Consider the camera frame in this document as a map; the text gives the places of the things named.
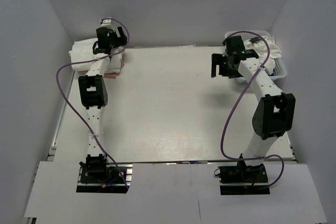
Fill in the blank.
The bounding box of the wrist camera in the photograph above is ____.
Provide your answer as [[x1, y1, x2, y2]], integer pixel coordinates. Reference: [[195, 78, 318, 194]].
[[100, 17, 114, 30], [222, 35, 259, 61]]

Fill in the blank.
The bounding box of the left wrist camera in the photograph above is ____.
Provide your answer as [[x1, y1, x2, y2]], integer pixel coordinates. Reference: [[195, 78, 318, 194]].
[[100, 17, 114, 30]]

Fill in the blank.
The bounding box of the white cartoon print t-shirt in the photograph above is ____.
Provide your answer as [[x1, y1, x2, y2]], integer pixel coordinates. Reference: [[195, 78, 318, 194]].
[[69, 38, 124, 74]]

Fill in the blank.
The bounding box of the crumpled white t-shirt in basket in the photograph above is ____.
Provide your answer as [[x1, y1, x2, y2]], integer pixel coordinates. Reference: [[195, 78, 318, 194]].
[[243, 36, 281, 76]]

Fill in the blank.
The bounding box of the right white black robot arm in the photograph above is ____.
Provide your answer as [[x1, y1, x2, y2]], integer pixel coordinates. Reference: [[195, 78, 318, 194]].
[[220, 58, 296, 182]]

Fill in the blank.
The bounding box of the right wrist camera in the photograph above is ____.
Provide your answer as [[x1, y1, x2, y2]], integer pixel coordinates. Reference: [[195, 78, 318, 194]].
[[222, 35, 259, 61]]

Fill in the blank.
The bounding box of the folded pink t-shirt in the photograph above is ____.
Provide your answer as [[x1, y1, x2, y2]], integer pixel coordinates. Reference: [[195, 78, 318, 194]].
[[74, 52, 124, 79]]

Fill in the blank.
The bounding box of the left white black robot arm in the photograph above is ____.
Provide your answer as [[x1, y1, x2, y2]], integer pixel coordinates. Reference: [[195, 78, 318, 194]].
[[78, 26, 128, 157]]

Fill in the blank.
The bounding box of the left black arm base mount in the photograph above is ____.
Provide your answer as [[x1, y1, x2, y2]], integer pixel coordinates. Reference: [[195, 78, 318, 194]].
[[76, 154, 132, 194]]

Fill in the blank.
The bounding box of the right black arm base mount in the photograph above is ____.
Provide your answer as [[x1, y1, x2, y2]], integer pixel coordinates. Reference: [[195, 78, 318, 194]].
[[214, 159, 270, 196]]

